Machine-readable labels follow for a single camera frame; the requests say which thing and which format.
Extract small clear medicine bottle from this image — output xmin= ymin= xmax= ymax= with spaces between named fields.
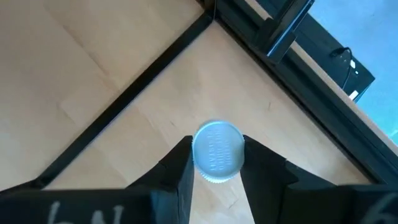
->
xmin=192 ymin=119 xmax=246 ymax=184

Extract black aluminium rig frame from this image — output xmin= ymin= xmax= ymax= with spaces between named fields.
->
xmin=198 ymin=0 xmax=398 ymax=186

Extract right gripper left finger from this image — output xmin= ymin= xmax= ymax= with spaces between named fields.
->
xmin=126 ymin=135 xmax=195 ymax=224

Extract wooden shelf black metal legs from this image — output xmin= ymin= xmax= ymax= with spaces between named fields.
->
xmin=0 ymin=11 xmax=216 ymax=194

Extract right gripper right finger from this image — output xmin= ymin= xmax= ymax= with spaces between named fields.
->
xmin=239 ymin=134 xmax=340 ymax=224

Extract black device with cable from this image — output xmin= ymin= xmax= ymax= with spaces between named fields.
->
xmin=295 ymin=14 xmax=376 ymax=103

